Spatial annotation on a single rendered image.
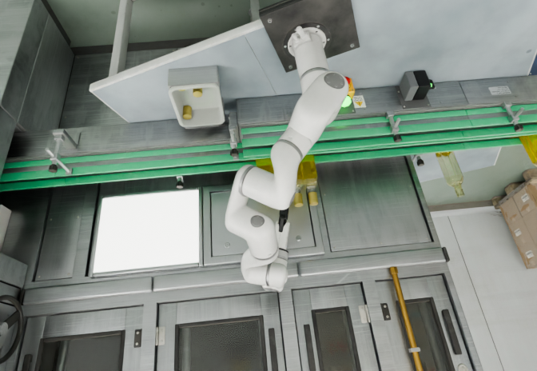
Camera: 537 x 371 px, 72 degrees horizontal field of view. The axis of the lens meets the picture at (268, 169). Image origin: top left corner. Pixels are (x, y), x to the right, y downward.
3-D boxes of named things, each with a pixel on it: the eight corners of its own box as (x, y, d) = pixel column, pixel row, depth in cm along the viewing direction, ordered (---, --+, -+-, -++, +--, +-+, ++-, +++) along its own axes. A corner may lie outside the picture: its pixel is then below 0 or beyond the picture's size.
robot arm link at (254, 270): (280, 234, 109) (286, 269, 124) (238, 230, 111) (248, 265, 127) (275, 261, 103) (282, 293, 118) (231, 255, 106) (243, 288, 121)
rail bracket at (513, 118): (498, 105, 145) (512, 133, 139) (508, 92, 139) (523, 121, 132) (507, 104, 145) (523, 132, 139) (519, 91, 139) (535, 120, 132)
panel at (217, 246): (101, 198, 158) (91, 278, 141) (99, 195, 155) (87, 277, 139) (311, 179, 162) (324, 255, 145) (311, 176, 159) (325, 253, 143)
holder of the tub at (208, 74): (184, 117, 153) (184, 133, 149) (168, 69, 129) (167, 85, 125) (225, 113, 153) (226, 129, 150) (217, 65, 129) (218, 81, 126)
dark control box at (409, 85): (398, 85, 148) (403, 101, 144) (404, 70, 141) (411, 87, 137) (418, 83, 148) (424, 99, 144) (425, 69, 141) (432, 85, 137)
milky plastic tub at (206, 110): (180, 110, 148) (180, 128, 144) (167, 69, 128) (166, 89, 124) (224, 106, 149) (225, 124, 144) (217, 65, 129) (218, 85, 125)
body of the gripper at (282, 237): (288, 260, 134) (292, 231, 140) (288, 252, 125) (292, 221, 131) (267, 257, 135) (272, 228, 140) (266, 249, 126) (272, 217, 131)
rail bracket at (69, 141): (70, 136, 150) (61, 185, 139) (49, 110, 136) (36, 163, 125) (82, 135, 151) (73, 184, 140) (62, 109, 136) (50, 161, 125)
